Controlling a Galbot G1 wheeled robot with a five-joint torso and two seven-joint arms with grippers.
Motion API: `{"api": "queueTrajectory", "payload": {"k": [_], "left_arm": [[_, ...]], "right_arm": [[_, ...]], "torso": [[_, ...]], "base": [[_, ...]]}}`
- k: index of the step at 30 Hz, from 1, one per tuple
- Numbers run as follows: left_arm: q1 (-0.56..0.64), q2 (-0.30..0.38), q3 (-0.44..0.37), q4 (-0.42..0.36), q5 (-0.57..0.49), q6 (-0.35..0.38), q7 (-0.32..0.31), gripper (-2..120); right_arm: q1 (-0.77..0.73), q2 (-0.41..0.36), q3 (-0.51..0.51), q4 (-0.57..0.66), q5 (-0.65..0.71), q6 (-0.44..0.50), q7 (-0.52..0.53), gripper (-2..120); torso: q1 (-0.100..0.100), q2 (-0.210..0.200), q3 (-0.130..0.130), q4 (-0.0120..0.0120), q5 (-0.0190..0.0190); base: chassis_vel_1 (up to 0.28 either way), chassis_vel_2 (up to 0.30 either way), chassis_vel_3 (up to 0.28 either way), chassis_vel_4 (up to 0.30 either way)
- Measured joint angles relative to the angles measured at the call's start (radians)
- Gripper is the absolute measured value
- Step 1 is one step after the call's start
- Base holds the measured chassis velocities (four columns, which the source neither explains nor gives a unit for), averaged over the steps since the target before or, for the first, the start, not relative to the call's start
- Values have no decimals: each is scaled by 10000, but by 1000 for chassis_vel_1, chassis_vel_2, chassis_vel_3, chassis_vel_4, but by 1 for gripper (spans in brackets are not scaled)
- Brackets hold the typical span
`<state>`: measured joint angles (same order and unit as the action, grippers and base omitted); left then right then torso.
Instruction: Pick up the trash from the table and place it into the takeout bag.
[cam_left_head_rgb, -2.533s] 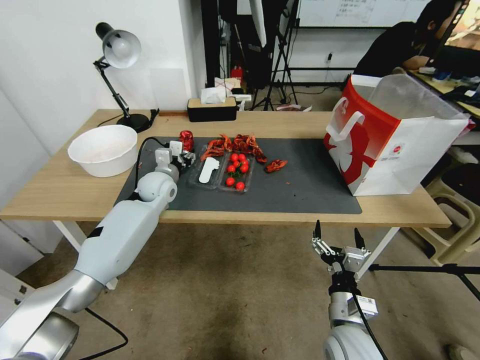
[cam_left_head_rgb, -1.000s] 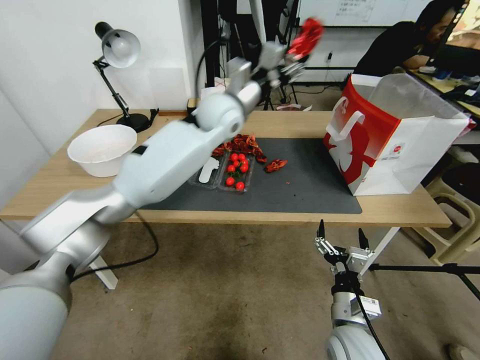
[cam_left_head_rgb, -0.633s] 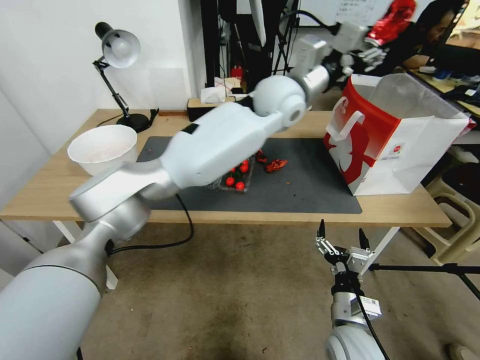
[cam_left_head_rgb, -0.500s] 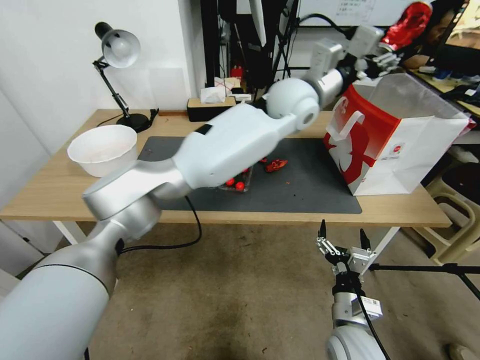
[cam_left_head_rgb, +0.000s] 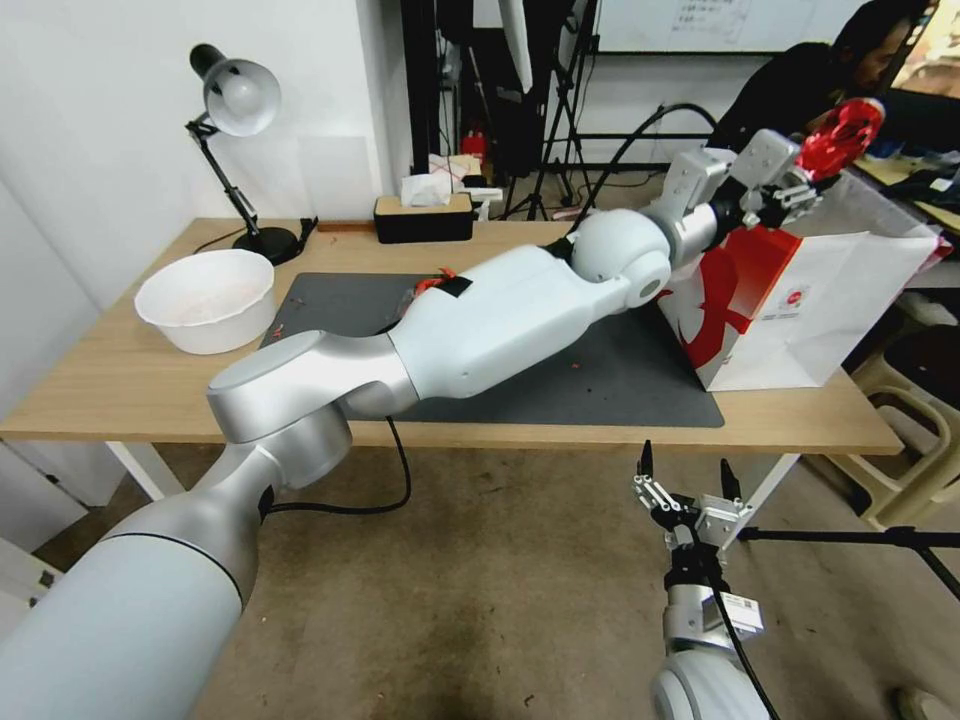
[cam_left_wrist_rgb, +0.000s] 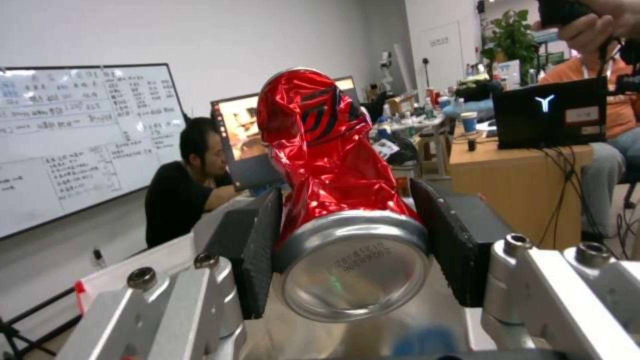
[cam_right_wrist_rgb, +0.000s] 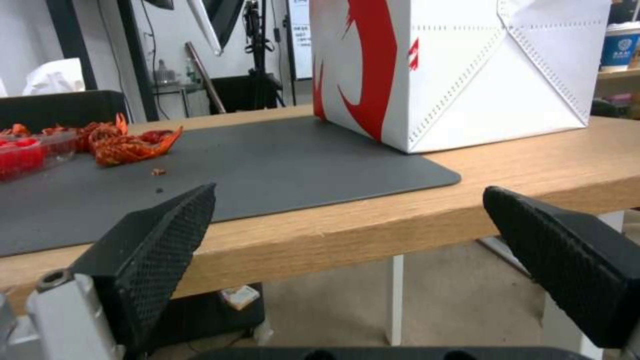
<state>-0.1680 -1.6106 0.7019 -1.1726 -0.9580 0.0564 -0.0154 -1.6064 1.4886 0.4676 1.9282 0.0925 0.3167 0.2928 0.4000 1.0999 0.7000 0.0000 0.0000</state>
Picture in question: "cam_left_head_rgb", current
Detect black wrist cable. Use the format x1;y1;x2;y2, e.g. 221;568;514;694
697;524;783;720
581;101;723;228

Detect person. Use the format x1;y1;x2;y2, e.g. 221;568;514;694
707;0;960;153

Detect black silver desk lamp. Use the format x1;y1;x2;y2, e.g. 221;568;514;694
185;43;303;267

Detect black tripod leg bar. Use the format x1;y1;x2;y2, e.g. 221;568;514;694
737;524;960;603

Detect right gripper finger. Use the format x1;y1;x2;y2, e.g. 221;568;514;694
631;440;682;520
718;458;756;519

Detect white disposable takeout bowl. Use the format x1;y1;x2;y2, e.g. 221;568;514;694
134;249;277;356

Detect white red paper delivery bag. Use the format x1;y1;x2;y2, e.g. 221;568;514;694
655;97;955;394

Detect wooden table white legs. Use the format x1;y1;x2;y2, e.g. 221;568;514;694
0;217;906;553

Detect black tissue box wooden lid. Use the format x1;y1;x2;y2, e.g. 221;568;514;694
373;175;476;246

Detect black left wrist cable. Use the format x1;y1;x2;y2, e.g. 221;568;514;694
581;101;723;228

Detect beige plastic stool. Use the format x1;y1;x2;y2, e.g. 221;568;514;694
847;329;960;532

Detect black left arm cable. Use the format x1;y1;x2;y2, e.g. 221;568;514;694
260;413;414;519

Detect dark grey desk mat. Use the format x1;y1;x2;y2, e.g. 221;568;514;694
258;271;727;430

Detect black tripod stand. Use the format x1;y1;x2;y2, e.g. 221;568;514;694
500;0;603;222

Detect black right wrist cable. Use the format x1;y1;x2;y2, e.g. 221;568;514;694
697;524;783;720

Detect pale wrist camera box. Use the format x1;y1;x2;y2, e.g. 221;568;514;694
691;496;751;558
733;128;808;189

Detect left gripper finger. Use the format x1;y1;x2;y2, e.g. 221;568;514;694
776;169;829;199
746;188;825;229

